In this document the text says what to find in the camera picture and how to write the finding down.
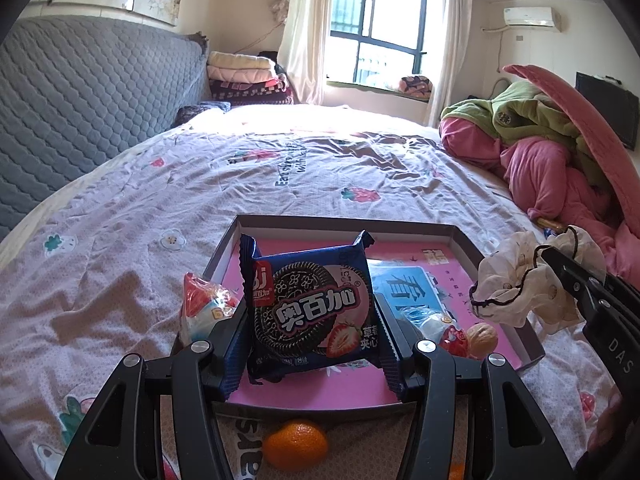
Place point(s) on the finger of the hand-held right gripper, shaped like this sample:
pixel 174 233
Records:
pixel 575 277

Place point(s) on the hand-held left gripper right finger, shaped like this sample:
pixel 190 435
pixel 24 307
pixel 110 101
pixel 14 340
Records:
pixel 392 355

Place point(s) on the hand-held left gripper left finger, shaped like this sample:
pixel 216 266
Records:
pixel 235 355

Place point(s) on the plastic-wrapped toy egg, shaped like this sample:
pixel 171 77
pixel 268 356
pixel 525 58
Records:
pixel 445 332
pixel 200 305

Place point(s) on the blue cookie packet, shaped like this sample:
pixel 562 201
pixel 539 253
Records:
pixel 305 310

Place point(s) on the grey cardboard box pink bottom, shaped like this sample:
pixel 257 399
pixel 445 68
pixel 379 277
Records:
pixel 310 392

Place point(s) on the person's right hand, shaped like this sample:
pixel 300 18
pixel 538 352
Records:
pixel 610 420

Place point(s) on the blue yellow snack packet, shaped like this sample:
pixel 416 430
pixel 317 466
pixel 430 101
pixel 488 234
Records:
pixel 556 232

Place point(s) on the walnut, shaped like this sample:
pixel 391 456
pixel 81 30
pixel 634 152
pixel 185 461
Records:
pixel 482 340

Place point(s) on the pink quilt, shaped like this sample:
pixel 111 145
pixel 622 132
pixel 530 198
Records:
pixel 545 175

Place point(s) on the orange tangerine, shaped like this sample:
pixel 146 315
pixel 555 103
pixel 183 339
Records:
pixel 456 472
pixel 295 444

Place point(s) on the flat pink cushion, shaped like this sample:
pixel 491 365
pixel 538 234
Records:
pixel 590 125

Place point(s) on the green blanket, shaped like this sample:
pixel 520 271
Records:
pixel 525 120

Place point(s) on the strawberry print bed sheet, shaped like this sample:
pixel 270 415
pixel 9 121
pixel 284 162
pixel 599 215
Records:
pixel 125 220

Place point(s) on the black television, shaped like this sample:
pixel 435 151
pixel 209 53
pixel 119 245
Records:
pixel 610 105

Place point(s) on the dark cushion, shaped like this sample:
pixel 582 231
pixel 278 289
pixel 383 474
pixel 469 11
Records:
pixel 200 112

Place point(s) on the patterned blanket on windowsill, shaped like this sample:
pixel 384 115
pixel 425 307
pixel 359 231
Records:
pixel 415 86

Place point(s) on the white curtain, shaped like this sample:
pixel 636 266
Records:
pixel 450 50
pixel 305 35

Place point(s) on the dark patterned folded blanket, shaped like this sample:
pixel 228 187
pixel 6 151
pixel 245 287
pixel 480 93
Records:
pixel 255 96

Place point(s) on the white air conditioner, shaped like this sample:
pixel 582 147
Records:
pixel 530 16

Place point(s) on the cream folded blanket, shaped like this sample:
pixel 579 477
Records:
pixel 240 62

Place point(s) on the grey quilted headboard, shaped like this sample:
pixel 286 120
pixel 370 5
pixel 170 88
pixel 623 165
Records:
pixel 75 100

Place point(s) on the barred window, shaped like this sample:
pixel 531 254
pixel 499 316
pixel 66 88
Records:
pixel 380 25

